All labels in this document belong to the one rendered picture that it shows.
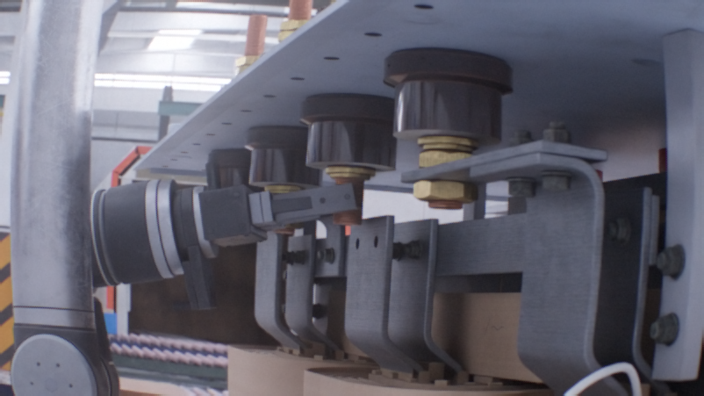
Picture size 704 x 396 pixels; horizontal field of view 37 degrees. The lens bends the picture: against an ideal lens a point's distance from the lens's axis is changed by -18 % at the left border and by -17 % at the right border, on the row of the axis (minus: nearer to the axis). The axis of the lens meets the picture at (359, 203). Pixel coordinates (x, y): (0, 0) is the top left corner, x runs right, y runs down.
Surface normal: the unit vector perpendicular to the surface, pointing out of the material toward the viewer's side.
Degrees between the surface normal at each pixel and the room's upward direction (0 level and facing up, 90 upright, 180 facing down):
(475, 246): 90
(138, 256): 120
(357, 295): 90
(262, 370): 90
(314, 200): 90
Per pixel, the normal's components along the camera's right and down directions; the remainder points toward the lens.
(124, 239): -0.02, 0.07
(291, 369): -0.51, -0.10
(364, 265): -0.95, -0.07
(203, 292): 0.02, 0.30
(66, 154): 0.67, -0.11
